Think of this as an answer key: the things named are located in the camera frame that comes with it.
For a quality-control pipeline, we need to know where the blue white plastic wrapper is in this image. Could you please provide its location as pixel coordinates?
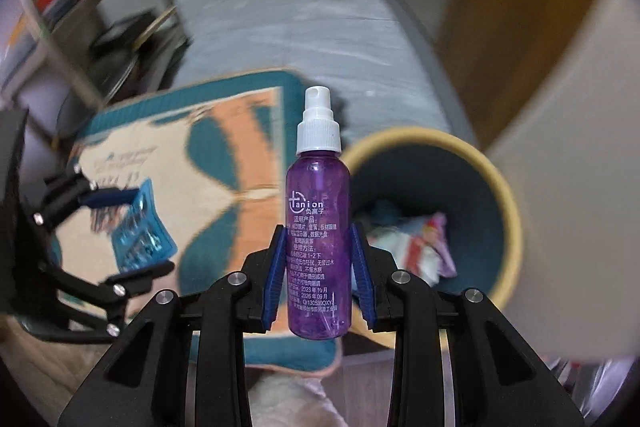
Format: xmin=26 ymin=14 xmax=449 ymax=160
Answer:
xmin=367 ymin=201 xmax=426 ymax=253

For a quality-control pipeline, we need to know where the yellow rimmed waste bin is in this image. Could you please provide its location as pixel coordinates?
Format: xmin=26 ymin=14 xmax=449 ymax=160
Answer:
xmin=340 ymin=127 xmax=523 ymax=350

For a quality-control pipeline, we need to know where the metal frame rack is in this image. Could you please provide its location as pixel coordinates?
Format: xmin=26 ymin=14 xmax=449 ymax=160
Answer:
xmin=0 ymin=0 xmax=196 ymax=118

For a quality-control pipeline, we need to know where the pink silver foil wrapper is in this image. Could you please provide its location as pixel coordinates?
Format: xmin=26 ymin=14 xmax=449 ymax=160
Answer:
xmin=395 ymin=213 xmax=458 ymax=284

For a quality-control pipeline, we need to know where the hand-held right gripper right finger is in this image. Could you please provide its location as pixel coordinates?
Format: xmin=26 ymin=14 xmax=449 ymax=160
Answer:
xmin=349 ymin=222 xmax=585 ymax=427

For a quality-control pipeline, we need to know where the white fluffy cloth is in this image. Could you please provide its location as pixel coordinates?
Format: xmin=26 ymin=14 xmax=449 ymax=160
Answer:
xmin=247 ymin=369 xmax=348 ymax=427

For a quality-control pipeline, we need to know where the teal orange printed mat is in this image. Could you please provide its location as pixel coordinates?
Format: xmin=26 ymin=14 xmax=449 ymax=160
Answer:
xmin=15 ymin=67 xmax=396 ymax=380

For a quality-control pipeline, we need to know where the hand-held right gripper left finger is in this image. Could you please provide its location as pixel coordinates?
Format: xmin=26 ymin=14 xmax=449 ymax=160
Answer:
xmin=57 ymin=223 xmax=288 ymax=427

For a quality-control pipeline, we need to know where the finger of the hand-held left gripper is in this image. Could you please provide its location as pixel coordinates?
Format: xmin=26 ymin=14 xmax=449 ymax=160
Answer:
xmin=36 ymin=262 xmax=177 ymax=338
xmin=31 ymin=164 xmax=140 ymax=229

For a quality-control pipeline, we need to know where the purple spray bottle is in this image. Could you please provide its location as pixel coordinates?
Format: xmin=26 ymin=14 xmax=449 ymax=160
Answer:
xmin=285 ymin=86 xmax=353 ymax=340

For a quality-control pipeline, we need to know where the blue blister pack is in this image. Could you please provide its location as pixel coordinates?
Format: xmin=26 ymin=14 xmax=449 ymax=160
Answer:
xmin=111 ymin=178 xmax=179 ymax=273

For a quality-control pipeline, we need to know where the pale purple cloth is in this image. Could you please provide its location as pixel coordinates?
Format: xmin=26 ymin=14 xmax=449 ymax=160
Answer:
xmin=544 ymin=356 xmax=637 ymax=410

